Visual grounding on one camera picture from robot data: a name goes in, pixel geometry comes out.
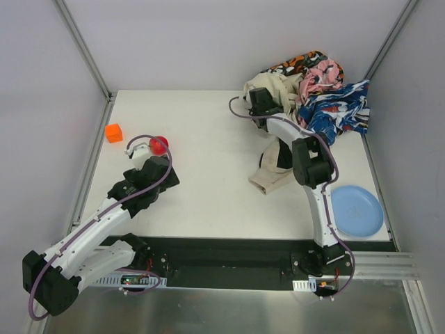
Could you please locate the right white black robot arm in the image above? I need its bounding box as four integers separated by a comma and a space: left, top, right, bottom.
248, 88, 345, 277

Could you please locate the beige cloth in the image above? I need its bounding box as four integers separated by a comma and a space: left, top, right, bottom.
242, 72, 303, 195

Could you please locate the left aluminium frame post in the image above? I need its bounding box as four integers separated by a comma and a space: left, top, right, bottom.
51, 0, 118, 102

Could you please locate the red apple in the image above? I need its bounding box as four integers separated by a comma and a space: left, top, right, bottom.
149, 136, 169, 156

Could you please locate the right aluminium frame post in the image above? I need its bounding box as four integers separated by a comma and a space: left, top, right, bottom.
364, 0, 421, 80

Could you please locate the blue white patterned cloth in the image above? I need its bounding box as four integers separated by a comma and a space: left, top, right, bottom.
298, 79, 370, 145

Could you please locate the orange cube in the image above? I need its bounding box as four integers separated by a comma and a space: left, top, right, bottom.
104, 123, 123, 143

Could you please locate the light blue plate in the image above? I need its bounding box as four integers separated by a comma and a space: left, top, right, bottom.
331, 185, 384, 238

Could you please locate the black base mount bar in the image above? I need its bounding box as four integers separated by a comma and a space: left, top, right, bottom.
121, 236, 352, 290

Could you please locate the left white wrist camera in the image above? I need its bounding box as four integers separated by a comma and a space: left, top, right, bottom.
125, 142, 152, 170

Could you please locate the orange black patterned cloth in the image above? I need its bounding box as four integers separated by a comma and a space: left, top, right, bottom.
257, 51, 332, 87

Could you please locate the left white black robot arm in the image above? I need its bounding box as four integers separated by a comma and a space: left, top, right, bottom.
22, 156, 179, 321

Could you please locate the aluminium frame post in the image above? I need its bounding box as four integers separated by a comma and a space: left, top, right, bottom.
364, 0, 421, 80
51, 0, 118, 102

